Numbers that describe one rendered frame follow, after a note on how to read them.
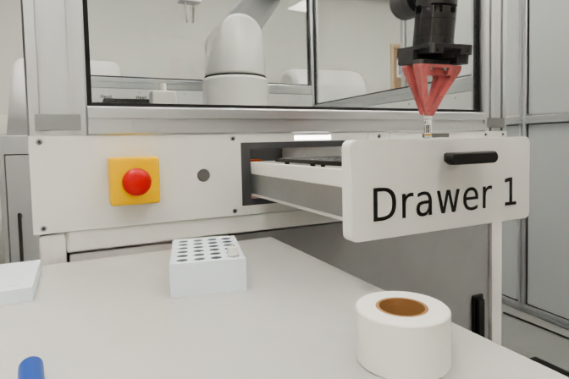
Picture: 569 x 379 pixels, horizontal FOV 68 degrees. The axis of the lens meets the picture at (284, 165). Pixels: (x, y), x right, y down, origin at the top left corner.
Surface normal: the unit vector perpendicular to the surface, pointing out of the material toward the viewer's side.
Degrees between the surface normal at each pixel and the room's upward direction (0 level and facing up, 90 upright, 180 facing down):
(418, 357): 90
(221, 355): 0
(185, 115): 90
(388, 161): 90
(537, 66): 90
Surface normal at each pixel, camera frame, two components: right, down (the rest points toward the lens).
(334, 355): -0.02, -1.00
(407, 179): 0.43, 0.04
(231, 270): 0.22, 0.04
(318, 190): -0.90, 0.04
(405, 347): -0.20, 0.06
